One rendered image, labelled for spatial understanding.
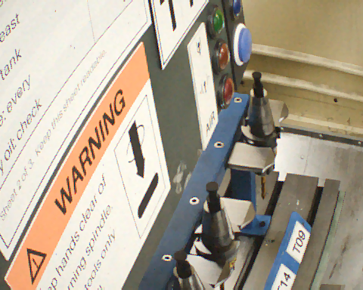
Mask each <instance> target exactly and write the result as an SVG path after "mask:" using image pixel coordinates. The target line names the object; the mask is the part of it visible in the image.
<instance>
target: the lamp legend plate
mask: <svg viewBox="0 0 363 290"><path fill-rule="evenodd" d="M187 47H188V56H189V62H190V68H191V73H192V78H193V84H194V94H195V100H196V107H197V117H199V123H200V134H201V141H202V147H203V151H205V149H206V145H207V144H208V143H209V141H210V138H211V136H212V134H213V132H214V129H215V126H216V124H217V122H218V114H217V107H216V95H215V94H214V87H213V74H212V67H211V66H210V59H209V48H208V43H207V41H206V30H205V24H204V23H202V24H201V25H200V27H199V28H198V30H197V31H196V33H195V34H194V37H193V38H192V39H191V41H190V43H189V44H188V46H187Z"/></svg>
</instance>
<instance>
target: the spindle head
mask: <svg viewBox="0 0 363 290"><path fill-rule="evenodd" d="M147 2H148V5H149V12H150V4H149V0H147ZM212 5H219V6H221V8H222V13H223V16H224V10H223V4H222V0H209V1H208V3H207V4H206V6H204V8H203V10H202V11H201V12H200V13H199V16H198V18H197V19H196V20H195V21H194V23H193V25H192V26H191V28H190V29H189V30H188V32H187V33H186V35H185V37H184V38H183V39H182V41H181V43H180V44H179V45H178V47H177V49H176V50H175V53H173V55H172V57H171V58H169V61H168V62H167V64H166V66H165V67H164V69H163V70H162V69H160V62H159V57H158V54H157V47H156V39H155V35H154V28H153V24H152V23H151V24H150V25H149V26H148V28H147V29H146V30H145V32H144V33H143V34H142V36H141V38H140V39H139V40H138V41H137V42H136V44H135V45H134V46H133V47H132V49H131V51H130V52H129V53H128V54H127V55H126V57H125V59H124V60H123V62H122V63H121V64H120V65H119V66H118V68H117V69H116V71H115V73H114V74H113V75H112V77H111V78H110V80H109V82H108V83H107V84H106V86H105V87H104V88H103V89H102V91H101V93H100V94H99V95H98V97H97V100H96V101H95V102H94V104H93V105H92V107H91V109H90V110H89V111H88V113H87V114H86V116H85V118H84V120H83V121H82V123H81V125H80V126H79V128H78V130H77V131H76V133H75V134H74V135H73V139H72V140H71V141H70V143H69V144H68V146H67V148H66V150H65V151H64V153H63V155H62V157H61V158H60V160H59V163H58V164H57V166H56V168H55V169H54V170H53V173H52V175H51V177H50V179H49V180H48V182H47V184H46V186H45V188H44V190H43V191H42V194H41V196H40V197H39V200H38V202H37V203H36V206H35V207H34V209H33V211H32V213H31V215H30V216H29V219H28V221H27V223H26V225H25V227H24V228H23V232H21V234H20V237H19V239H18V240H17V244H15V246H14V250H13V251H12V253H11V256H10V258H9V260H6V258H5V257H4V255H3V254H2V251H1V250H0V290H12V289H11V287H10V286H9V284H7V282H6V280H5V276H6V274H7V272H8V270H9V268H10V266H11V264H12V262H13V260H14V258H15V255H16V253H17V251H18V249H19V247H20V245H21V243H22V241H23V239H24V237H25V235H26V233H27V231H28V229H29V226H31V225H30V224H31V223H32V222H33V218H34V217H35V215H36V213H37V211H38V210H39V207H40V205H41V204H42V201H43V200H44V198H45V194H46V193H47V192H48V190H49V188H50V186H51V185H52V182H53V181H54V178H55V177H56V175H57V173H58V172H59V170H60V169H61V166H62V164H63V163H64V160H65V158H66V157H67V156H68V153H69V151H70V150H71V148H72V147H73V144H74V143H75V141H76V139H77V138H78V136H79V135H80V134H81V131H82V129H83V128H84V126H85V124H86V122H87V121H88V119H89V118H90V116H91V115H92V113H93V112H94V111H95V109H96V107H97V106H98V104H99V102H100V101H101V98H102V97H103V96H104V94H105V93H106V91H107V89H108V88H109V87H110V85H111V84H112V82H113V81H114V80H115V79H116V77H117V76H118V74H119V72H120V71H121V69H122V68H123V67H124V65H125V64H126V62H127V61H128V60H129V58H130V57H131V56H132V54H133V53H134V51H135V49H136V48H137V47H138V46H139V44H141V43H143V46H144V52H145V56H146V60H147V71H148V75H149V79H150V86H151V90H152V94H153V98H154V106H155V110H156V114H157V122H158V126H159V131H160V138H161V143H162V147H163V155H164V159H165V163H166V167H167V171H168V176H169V183H170V190H169V192H168V194H167V196H166V198H165V200H164V202H163V205H162V207H161V209H160V211H159V213H158V215H157V217H156V219H155V221H154V224H153V226H152V227H151V229H150V231H149V233H148V235H147V238H146V239H145V241H144V243H143V245H142V246H141V250H140V252H139V253H138V255H137V257H136V260H135V262H134V264H133V265H132V269H131V270H130V271H129V273H128V276H127V278H126V280H125V282H124V284H123V286H122V288H121V290H137V288H138V286H139V283H140V282H141V280H142V278H143V275H144V273H145V271H146V270H147V268H148V264H149V263H150V260H151V259H152V257H153V256H154V253H155V251H156V250H157V248H158V244H159V243H160V240H161V238H162V236H163V234H164V233H165V230H166V228H167V226H168V224H169V221H170V219H171V217H172V215H173V213H175V210H176V209H177V207H178V203H179V201H180V199H181V197H182V194H183V192H184V191H185V187H186V186H187V185H188V182H189V180H190V178H191V175H192V174H193V172H194V168H195V166H196V164H197V163H198V160H199V158H200V156H201V154H202V152H203V147H202V141H201V134H200V123H199V117H197V107H196V100H195V94H194V84H193V78H192V73H191V68H190V62H189V56H188V47H187V46H188V44H189V43H190V41H191V39H192V38H193V37H194V34H195V33H196V31H197V30H198V28H199V27H200V25H201V24H202V23H204V24H205V30H206V41H207V43H208V48H209V59H210V66H211V67H212V74H213V87H214V94H215V95H216V107H217V114H218V116H219V113H220V111H221V108H220V107H219V103H218V85H219V80H220V78H221V76H222V74H221V75H220V74H217V73H216V72H215V70H214V67H213V50H214V47H215V44H216V41H217V40H218V39H219V38H221V39H224V40H225V41H226V42H227V45H228V33H227V31H226V25H225V24H224V26H223V30H222V33H221V35H220V36H219V37H218V38H217V39H212V38H211V37H210V36H209V33H208V29H207V16H208V13H209V10H210V8H211V7H212ZM150 18H151V22H153V21H152V17H151V13H150ZM228 50H229V63H228V65H227V68H226V70H225V71H224V73H229V74H230V75H231V78H232V79H233V83H234V78H233V74H232V65H231V57H230V48H229V45H228Z"/></svg>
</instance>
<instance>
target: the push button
mask: <svg viewBox="0 0 363 290"><path fill-rule="evenodd" d="M238 38H239V39H238V43H237V49H238V58H239V61H240V62H244V63H245V62H247V61H248V60H249V59H250V55H251V51H252V38H251V32H250V31H249V30H248V28H243V27H242V28H241V31H240V33H239V35H238Z"/></svg>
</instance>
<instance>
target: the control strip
mask: <svg viewBox="0 0 363 290"><path fill-rule="evenodd" d="M222 4H223V10H224V17H225V25H226V31H227V33H228V45H229V48H230V57H231V65H232V74H233V78H234V90H235V91H237V90H238V88H239V85H240V83H241V81H242V77H243V75H244V73H245V71H246V69H247V64H248V63H249V61H250V60H248V61H247V62H245V63H244V62H240V61H239V58H238V49H237V43H238V39H239V38H238V35H239V33H240V31H241V28H242V27H243V28H246V24H245V22H244V11H243V5H242V10H241V13H240V15H238V16H237V17H236V16H235V14H234V0H222ZM218 9H220V10H221V11H222V8H221V6H219V5H212V7H211V8H210V10H209V13H208V16H207V29H208V33H209V36H210V37H211V38H212V39H217V38H218V37H219V36H220V35H221V33H222V31H221V32H220V33H219V34H216V31H215V24H214V18H215V14H216V12H217V10H218ZM222 14H223V13H222ZM224 44H226V45H227V42H226V41H225V40H224V39H221V38H219V39H218V40H217V41H216V44H215V47H214V50H213V67H214V70H215V72H216V73H217V74H220V75H221V74H222V76H221V78H220V80H219V85H218V103H219V107H220V108H221V109H222V110H225V109H226V108H228V107H229V104H230V103H229V104H227V105H226V104H225V99H224V97H225V85H226V82H227V78H229V79H231V80H232V81H233V79H232V78H231V75H230V74H229V73H226V72H224V71H225V70H226V68H227V67H226V68H225V69H222V68H221V67H220V62H219V54H220V51H221V48H222V46H223V45H224Z"/></svg>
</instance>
